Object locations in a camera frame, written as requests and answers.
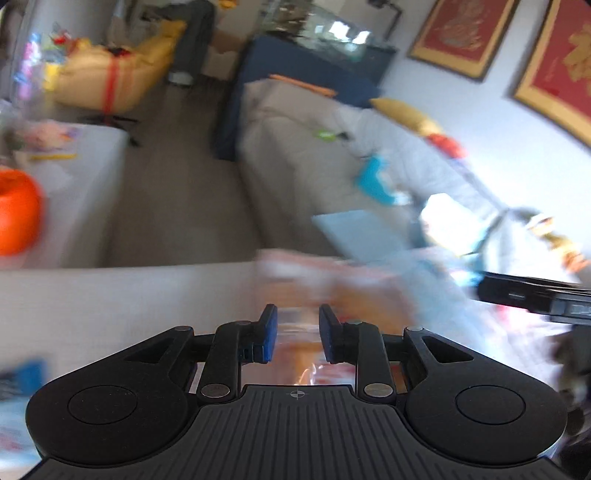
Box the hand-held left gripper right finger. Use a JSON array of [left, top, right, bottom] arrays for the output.
[[318, 304, 472, 400]]

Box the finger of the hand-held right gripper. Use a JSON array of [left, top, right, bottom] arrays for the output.
[[478, 271, 591, 315], [549, 299, 591, 325]]

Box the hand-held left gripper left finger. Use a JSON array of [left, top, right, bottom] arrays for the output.
[[124, 304, 279, 400]]

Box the red label bread packet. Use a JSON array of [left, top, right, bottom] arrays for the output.
[[256, 249, 419, 388]]

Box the white sticker sheet card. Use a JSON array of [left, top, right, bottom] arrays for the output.
[[418, 194, 504, 259]]

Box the pale blue packaging card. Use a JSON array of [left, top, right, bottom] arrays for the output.
[[314, 210, 416, 278]]

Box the orange pillow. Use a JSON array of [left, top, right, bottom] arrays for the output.
[[427, 134, 465, 160]]

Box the blue toy machine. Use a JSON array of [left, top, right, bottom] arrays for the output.
[[355, 157, 407, 206]]

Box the grey sofa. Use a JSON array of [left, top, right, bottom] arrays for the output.
[[240, 80, 591, 324]]

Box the yellow pillow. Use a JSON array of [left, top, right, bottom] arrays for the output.
[[372, 98, 444, 137]]

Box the red framed picture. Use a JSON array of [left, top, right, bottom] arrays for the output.
[[512, 0, 591, 148], [409, 0, 520, 81]]

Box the blue packet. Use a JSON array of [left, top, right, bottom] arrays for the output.
[[0, 360, 49, 404]]

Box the orange carrot bolster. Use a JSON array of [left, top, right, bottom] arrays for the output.
[[270, 74, 338, 97]]

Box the blue cabinet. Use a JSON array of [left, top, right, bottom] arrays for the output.
[[215, 34, 398, 160]]

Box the orange pumpkin bucket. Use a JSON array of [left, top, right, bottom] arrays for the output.
[[0, 168, 44, 257]]

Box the red ribbon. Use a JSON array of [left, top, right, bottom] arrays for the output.
[[104, 46, 134, 114]]

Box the glass fish tank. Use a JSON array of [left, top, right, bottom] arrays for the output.
[[259, 0, 398, 84]]

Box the yellow beanbag sofa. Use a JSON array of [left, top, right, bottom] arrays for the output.
[[55, 21, 185, 112]]

